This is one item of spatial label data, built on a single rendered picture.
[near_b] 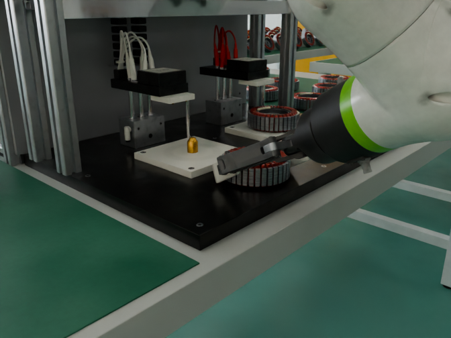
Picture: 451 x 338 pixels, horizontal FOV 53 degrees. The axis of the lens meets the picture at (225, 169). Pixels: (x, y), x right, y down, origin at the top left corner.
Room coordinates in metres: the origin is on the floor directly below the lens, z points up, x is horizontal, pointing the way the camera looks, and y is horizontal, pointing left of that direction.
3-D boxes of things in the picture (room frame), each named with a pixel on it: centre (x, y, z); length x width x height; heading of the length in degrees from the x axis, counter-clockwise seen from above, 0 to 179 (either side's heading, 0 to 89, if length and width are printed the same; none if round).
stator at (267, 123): (0.96, -0.10, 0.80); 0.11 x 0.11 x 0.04
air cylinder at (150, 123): (0.88, 0.17, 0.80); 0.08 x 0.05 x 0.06; 138
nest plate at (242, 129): (0.96, -0.10, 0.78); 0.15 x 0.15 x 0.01; 48
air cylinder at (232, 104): (1.06, 0.00, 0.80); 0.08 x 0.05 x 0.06; 138
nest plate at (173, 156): (0.78, 0.06, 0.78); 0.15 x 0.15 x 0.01; 48
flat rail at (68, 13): (0.94, 0.05, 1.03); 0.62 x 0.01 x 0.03; 138
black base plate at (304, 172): (0.88, -0.01, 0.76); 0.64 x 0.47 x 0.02; 138
